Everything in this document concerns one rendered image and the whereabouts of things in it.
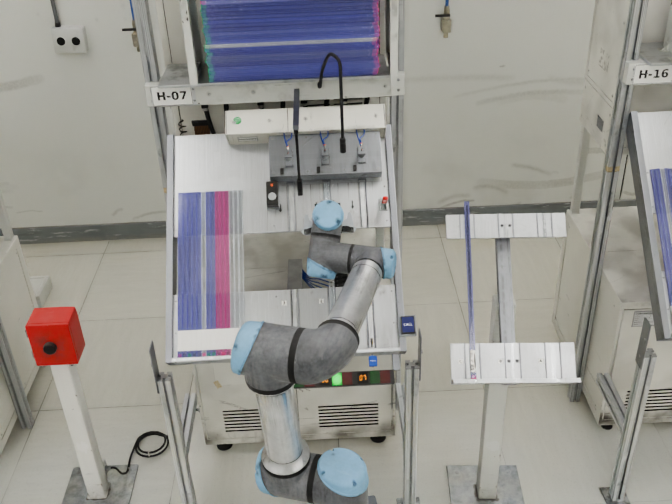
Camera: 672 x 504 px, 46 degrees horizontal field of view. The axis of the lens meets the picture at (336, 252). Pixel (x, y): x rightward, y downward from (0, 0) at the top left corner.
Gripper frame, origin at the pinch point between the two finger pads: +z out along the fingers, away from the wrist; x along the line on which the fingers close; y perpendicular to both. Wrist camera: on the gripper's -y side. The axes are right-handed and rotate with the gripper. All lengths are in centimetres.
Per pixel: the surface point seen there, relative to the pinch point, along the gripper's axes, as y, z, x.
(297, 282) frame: -13.1, 43.9, 11.5
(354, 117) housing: 35.7, 10.7, -9.5
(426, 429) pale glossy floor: -71, 77, -34
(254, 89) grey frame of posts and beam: 44.7, 6.4, 20.1
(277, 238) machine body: 5, 77, 20
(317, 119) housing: 35.7, 10.7, 1.8
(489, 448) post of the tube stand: -71, 33, -49
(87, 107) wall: 81, 162, 117
